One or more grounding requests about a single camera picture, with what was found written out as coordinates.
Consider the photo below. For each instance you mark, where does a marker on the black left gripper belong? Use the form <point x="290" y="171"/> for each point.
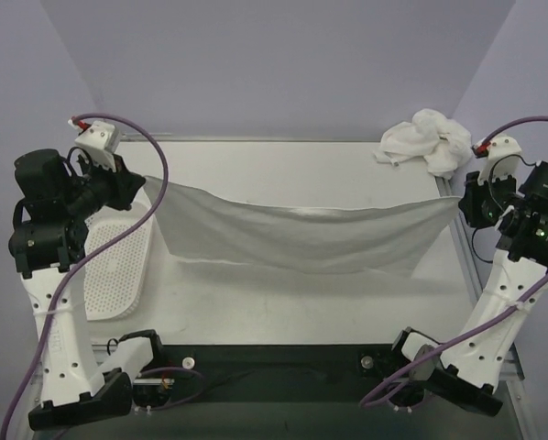
<point x="119" y="184"/>

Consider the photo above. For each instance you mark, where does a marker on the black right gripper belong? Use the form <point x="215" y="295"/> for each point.
<point x="472" y="202"/>

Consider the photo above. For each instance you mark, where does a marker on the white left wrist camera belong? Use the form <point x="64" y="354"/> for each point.
<point x="99" y="140"/>

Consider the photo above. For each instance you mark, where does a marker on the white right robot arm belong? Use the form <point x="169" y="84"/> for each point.
<point x="466" y="370"/>

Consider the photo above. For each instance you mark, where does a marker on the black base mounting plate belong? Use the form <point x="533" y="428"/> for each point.
<point x="268" y="374"/>

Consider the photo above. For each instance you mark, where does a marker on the crumpled white towel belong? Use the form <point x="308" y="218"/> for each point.
<point x="443" y="143"/>

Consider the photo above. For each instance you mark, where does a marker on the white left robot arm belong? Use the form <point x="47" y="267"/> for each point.
<point x="48" y="248"/>

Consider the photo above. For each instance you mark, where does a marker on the white towel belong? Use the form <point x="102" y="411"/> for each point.
<point x="200" y="227"/>
<point x="443" y="143"/>

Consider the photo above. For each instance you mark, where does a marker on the white perforated plastic basket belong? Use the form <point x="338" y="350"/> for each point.
<point x="113" y="280"/>

